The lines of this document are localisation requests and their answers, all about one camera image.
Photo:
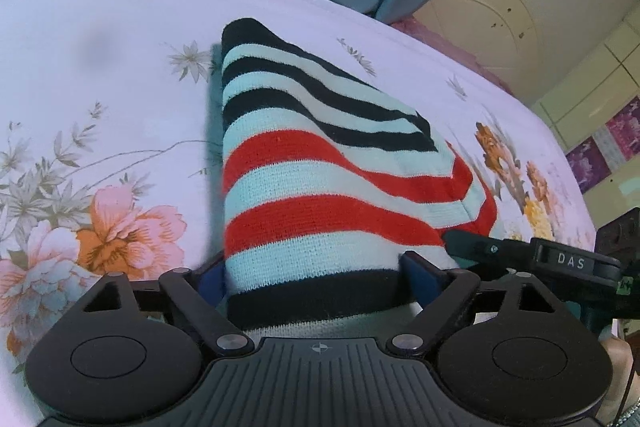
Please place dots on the person's right forearm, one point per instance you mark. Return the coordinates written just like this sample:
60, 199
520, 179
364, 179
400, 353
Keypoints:
617, 372

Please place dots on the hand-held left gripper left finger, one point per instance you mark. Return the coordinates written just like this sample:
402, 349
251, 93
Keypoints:
212, 284

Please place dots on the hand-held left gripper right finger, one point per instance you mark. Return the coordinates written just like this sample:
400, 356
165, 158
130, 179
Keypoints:
420, 277

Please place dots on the purple floral wall panel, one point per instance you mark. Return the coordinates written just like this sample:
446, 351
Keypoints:
589, 164
625, 127

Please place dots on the black white red striped sweater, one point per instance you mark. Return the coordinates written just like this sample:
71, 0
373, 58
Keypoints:
310, 187

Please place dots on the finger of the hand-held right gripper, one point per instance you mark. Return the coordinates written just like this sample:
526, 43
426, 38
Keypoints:
485, 249

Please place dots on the white floral bedsheet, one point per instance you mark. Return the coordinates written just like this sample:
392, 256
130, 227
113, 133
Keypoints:
125, 32

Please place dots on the cream wardrobe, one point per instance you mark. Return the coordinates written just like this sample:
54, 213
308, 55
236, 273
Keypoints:
500, 7

